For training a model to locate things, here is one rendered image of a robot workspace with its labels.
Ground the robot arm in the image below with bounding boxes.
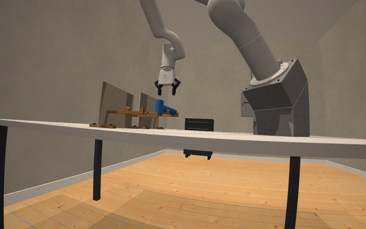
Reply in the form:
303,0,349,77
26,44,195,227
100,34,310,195
139,0,289,87

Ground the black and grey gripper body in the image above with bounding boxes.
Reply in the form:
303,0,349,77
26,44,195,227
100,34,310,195
158,67,176,86

